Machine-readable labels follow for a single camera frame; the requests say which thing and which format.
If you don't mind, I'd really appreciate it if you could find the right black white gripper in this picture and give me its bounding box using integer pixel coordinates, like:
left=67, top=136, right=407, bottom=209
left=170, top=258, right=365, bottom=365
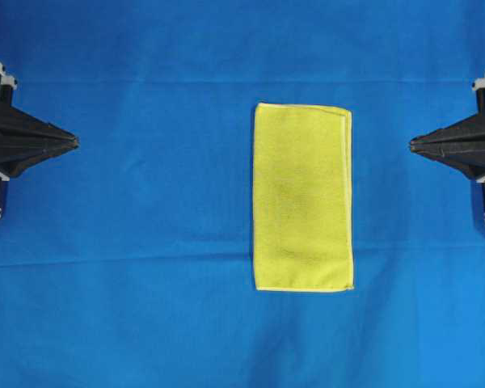
left=410, top=76, right=485, bottom=221

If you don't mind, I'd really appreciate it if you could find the yellow microfiber towel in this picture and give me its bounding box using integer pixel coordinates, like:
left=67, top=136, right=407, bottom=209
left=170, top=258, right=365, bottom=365
left=252, top=103, right=354, bottom=293

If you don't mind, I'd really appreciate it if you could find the blue table cloth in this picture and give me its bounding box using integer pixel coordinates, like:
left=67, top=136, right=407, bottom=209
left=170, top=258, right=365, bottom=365
left=0, top=1, right=485, bottom=387

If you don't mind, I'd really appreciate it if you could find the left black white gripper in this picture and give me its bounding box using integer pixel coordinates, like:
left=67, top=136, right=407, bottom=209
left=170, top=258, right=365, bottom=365
left=0, top=62, right=79, bottom=219

